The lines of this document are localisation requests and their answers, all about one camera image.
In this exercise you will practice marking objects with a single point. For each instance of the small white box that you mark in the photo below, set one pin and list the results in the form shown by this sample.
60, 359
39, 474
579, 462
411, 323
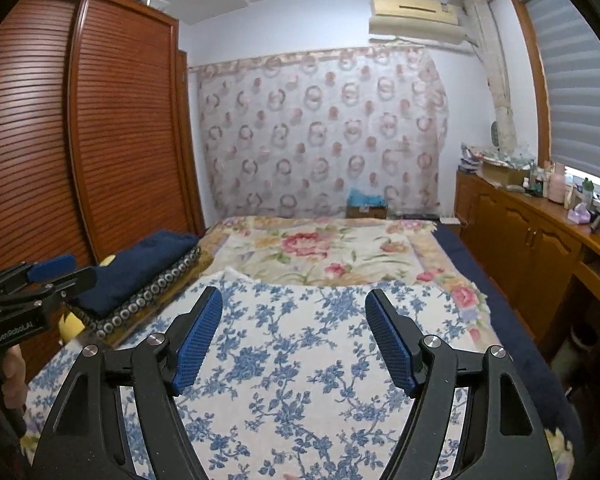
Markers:
154, 2

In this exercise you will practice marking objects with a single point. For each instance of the cream wall air conditioner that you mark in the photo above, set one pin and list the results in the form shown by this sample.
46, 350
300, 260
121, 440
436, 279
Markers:
415, 20

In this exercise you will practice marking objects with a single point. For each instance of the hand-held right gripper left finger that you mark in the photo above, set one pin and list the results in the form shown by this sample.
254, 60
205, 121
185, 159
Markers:
197, 342

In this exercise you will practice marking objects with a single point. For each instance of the pink bottle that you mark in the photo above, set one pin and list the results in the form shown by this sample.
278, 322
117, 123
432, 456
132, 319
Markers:
558, 185

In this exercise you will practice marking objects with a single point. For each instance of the navy bed sheet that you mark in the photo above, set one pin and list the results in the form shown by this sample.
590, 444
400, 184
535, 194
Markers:
520, 330

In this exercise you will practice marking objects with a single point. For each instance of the long wooden cabinet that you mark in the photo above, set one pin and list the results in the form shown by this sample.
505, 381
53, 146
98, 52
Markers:
515, 240

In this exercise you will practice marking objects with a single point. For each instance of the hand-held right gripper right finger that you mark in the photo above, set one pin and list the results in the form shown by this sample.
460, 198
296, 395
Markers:
392, 345

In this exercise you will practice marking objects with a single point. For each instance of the blue floral bed sheet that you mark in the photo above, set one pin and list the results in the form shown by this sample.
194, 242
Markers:
305, 360

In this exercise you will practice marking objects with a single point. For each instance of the navy printed T-shirt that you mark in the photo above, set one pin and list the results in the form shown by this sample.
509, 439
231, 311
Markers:
130, 270

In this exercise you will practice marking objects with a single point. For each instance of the green-capped bottle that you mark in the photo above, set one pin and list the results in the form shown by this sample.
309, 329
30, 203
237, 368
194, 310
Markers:
587, 192

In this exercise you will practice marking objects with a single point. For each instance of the blue plastic bag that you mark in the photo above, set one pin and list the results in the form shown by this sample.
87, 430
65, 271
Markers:
366, 196

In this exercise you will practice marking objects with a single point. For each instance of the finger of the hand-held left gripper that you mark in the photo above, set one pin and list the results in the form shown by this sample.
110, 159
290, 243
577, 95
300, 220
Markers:
52, 267
70, 282

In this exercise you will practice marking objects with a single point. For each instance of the lilac tissue pack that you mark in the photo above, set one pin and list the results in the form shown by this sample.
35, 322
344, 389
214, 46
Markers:
579, 215

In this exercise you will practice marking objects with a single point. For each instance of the circle-patterned sheer wall curtain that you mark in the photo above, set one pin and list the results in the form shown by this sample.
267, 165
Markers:
320, 130

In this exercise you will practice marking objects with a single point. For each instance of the wooden louvered wardrobe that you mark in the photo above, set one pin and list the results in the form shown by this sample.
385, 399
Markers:
55, 135

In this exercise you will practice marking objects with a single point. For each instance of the tied floral window curtain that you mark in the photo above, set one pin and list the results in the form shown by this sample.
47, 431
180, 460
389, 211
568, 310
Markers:
495, 75

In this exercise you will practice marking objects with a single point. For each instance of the black circle-patterned cloth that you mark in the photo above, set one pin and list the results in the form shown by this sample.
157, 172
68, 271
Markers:
145, 300

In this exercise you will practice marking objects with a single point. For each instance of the pile of small packets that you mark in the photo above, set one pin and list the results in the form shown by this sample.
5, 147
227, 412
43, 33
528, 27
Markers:
472, 157

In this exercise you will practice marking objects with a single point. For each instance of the small white fan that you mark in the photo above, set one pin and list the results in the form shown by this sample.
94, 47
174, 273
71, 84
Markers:
495, 135

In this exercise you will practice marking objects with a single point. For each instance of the pink floral blanket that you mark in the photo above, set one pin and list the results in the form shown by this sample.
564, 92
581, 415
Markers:
330, 250

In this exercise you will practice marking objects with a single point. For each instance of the person's left hand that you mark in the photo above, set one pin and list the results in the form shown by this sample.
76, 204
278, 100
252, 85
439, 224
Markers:
14, 375

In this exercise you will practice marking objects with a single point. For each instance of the open cardboard box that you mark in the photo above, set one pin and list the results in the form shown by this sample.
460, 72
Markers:
502, 172

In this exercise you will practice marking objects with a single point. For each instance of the small cardboard box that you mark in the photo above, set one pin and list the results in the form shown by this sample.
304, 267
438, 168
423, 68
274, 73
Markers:
366, 212

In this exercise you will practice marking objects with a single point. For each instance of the grey striped window blind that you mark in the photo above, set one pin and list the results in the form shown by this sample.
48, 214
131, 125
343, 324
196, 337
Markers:
575, 85

